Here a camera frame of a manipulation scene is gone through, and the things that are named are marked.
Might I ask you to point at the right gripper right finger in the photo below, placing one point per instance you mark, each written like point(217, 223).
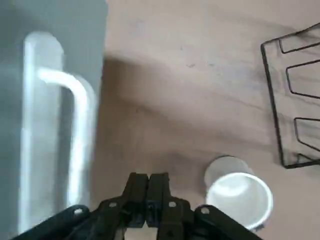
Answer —
point(160, 195)

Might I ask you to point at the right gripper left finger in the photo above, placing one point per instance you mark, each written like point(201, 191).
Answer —
point(135, 195)

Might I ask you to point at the gray drawer with wooden box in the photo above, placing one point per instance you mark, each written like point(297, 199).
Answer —
point(75, 30)

